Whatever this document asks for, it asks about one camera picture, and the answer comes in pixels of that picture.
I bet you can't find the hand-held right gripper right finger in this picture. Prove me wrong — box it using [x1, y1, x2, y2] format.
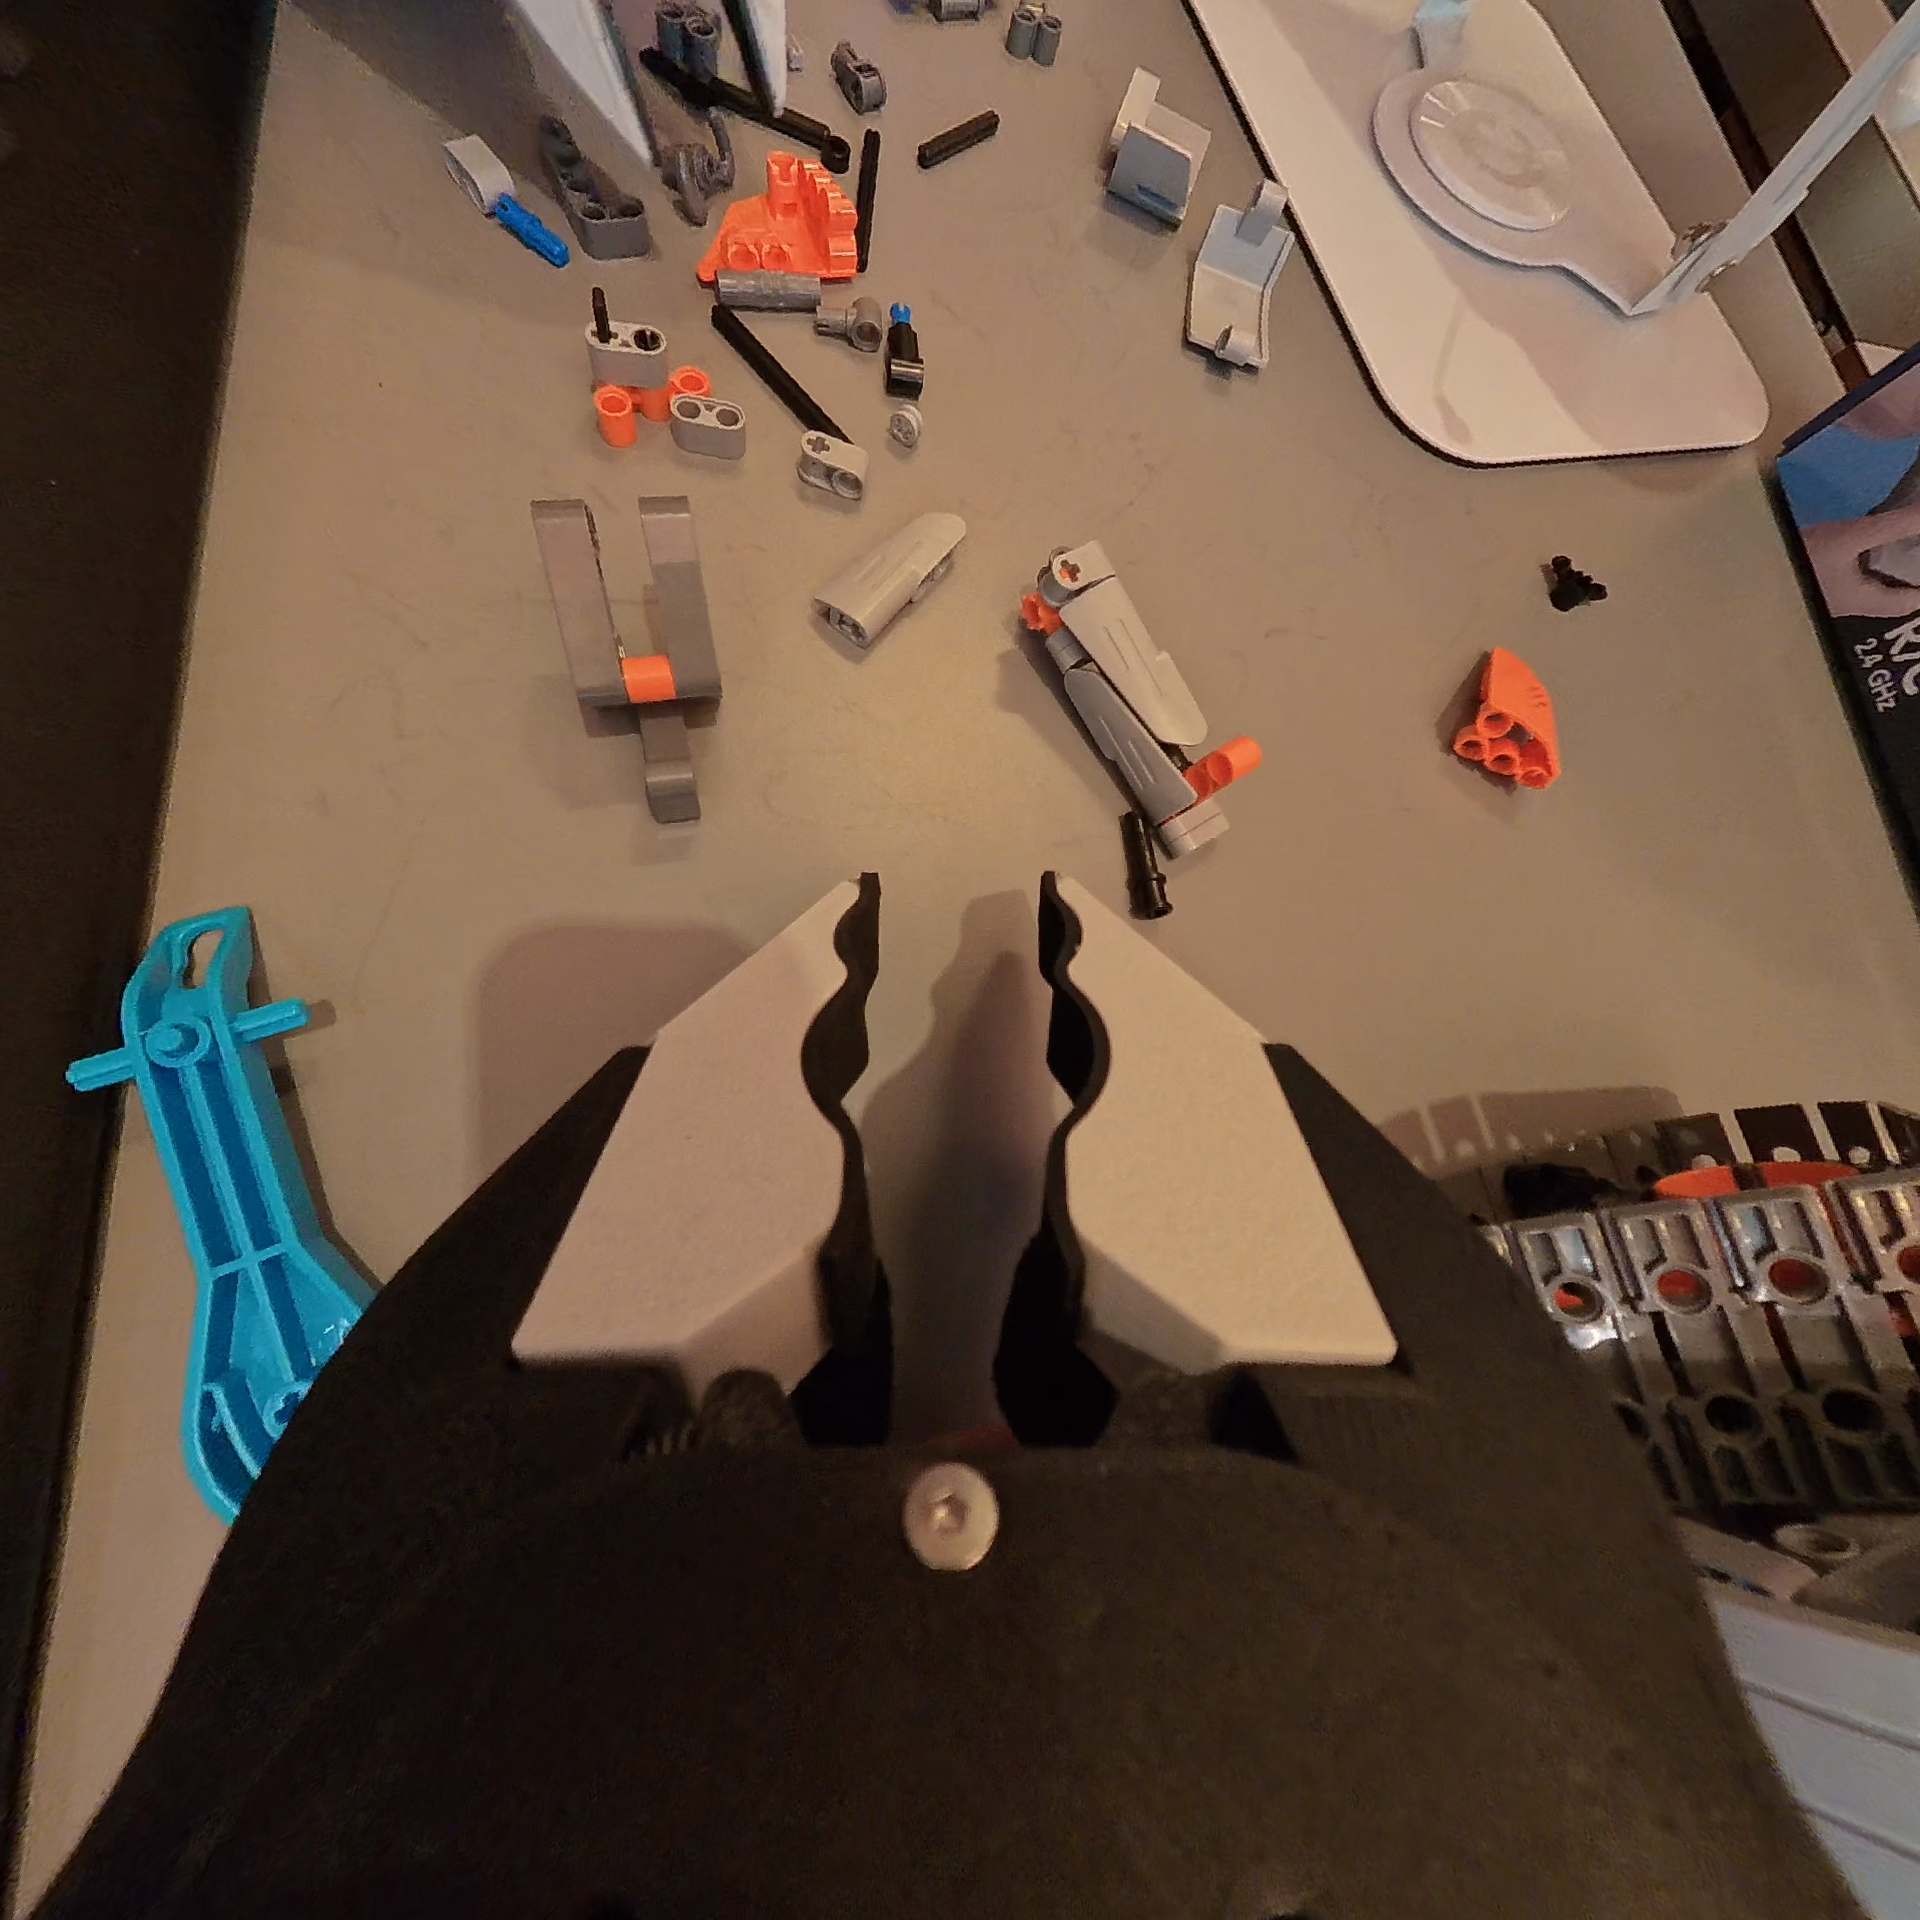
[996, 872, 1401, 1450]

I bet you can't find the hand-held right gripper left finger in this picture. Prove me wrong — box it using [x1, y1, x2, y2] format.
[510, 873, 888, 1450]

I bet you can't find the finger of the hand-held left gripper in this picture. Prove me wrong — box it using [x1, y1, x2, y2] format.
[726, 0, 798, 115]
[502, 0, 662, 168]

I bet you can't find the grey beam assembly orange bush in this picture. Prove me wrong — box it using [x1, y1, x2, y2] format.
[528, 497, 725, 828]

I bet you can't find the long black axle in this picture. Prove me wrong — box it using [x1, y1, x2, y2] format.
[639, 49, 855, 172]
[708, 304, 855, 449]

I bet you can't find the dark grey curved piece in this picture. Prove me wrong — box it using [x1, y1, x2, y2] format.
[661, 120, 737, 228]

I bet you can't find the large orange angular brick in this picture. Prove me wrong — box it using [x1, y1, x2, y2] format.
[697, 154, 861, 288]

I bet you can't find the light grey beam black pin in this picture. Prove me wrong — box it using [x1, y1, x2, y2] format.
[584, 288, 666, 392]

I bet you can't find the grey blocky panel piece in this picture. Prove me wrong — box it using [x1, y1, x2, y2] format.
[1106, 67, 1214, 227]

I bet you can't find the cyan plastic separator tool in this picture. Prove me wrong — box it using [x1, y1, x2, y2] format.
[66, 904, 376, 1524]

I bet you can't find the grey panel assembly orange connector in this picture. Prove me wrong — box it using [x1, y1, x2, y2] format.
[1023, 539, 1262, 860]

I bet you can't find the tracked toy robot vehicle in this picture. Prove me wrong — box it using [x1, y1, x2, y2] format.
[1381, 1103, 1920, 1920]

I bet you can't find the grey curved panel with clip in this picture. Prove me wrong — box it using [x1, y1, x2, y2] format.
[1184, 180, 1296, 378]

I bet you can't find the light grey curved panel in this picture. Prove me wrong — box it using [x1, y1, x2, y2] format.
[813, 513, 968, 649]

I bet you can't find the orange wedge brick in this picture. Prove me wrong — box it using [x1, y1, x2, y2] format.
[1449, 647, 1561, 788]

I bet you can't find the black dimpled mat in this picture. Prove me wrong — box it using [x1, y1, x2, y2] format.
[0, 0, 278, 1802]

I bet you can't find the blue robot kit box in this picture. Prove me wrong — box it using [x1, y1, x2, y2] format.
[1773, 344, 1920, 782]

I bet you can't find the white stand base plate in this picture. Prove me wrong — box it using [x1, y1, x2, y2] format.
[1184, 0, 1770, 472]

